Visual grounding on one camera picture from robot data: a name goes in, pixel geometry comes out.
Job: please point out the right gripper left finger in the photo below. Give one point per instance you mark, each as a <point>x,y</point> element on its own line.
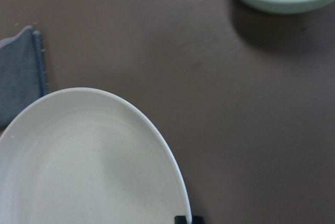
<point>180,220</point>

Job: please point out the cream round plate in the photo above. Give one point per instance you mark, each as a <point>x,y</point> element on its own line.
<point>82,155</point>

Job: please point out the grey folded cloth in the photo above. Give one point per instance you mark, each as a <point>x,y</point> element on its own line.
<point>23,73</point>

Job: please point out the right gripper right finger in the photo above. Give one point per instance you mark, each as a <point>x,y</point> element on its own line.
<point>197,220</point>

